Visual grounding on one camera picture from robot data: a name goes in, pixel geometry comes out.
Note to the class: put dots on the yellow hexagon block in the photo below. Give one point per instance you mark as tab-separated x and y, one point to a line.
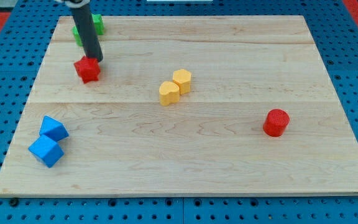
182	78

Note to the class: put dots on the light wooden board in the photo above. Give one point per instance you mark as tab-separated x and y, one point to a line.
123	143

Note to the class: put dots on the yellow heart block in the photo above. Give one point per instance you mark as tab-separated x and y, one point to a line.
169	92

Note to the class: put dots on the white rod mount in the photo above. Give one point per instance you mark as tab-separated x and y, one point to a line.
74	3

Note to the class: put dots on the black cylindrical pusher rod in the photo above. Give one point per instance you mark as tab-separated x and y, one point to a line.
84	23

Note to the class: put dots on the red star block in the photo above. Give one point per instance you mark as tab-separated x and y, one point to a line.
87	69

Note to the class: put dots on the green block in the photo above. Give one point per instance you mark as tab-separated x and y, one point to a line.
98	24

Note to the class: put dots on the red cylinder block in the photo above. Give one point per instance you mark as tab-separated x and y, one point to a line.
276	122

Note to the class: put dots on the blue cube block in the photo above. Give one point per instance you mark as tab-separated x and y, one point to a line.
46	150

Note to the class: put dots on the blue triangular block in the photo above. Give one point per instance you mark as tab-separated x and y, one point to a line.
53	129

